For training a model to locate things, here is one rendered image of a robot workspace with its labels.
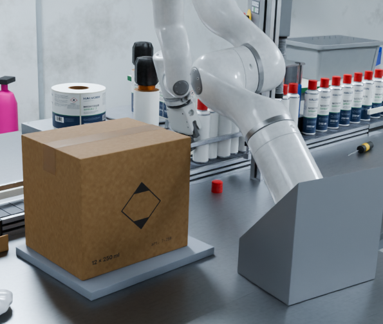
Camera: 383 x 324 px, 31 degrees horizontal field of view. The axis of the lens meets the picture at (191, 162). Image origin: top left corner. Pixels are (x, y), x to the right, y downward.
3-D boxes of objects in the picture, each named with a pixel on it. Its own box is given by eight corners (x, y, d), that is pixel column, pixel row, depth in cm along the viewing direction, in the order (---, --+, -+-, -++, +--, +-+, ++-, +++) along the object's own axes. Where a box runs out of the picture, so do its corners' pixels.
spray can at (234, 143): (224, 150, 236) (226, 90, 230) (239, 151, 235) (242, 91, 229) (221, 153, 231) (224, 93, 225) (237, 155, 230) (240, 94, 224)
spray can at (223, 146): (229, 153, 231) (232, 93, 225) (230, 158, 226) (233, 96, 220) (214, 153, 231) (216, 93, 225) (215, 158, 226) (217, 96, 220)
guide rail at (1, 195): (258, 137, 247) (258, 132, 247) (261, 138, 247) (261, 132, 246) (-20, 202, 175) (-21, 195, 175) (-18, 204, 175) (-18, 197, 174)
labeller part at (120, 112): (146, 104, 302) (146, 101, 302) (196, 117, 281) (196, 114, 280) (88, 114, 281) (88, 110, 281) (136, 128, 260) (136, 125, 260)
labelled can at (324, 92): (318, 128, 269) (323, 76, 263) (329, 131, 266) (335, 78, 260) (310, 130, 266) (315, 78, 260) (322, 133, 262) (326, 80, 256)
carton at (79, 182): (127, 216, 182) (127, 116, 174) (188, 245, 165) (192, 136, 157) (24, 245, 162) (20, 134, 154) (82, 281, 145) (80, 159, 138)
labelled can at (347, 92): (340, 123, 279) (345, 72, 274) (351, 125, 276) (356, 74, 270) (333, 125, 276) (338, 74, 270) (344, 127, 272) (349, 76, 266)
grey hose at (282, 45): (277, 96, 229) (280, 31, 223) (285, 98, 227) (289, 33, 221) (270, 97, 227) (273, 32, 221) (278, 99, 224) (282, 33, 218)
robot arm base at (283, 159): (325, 211, 163) (291, 145, 170) (360, 175, 147) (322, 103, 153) (255, 233, 156) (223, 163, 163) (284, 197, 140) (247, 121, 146)
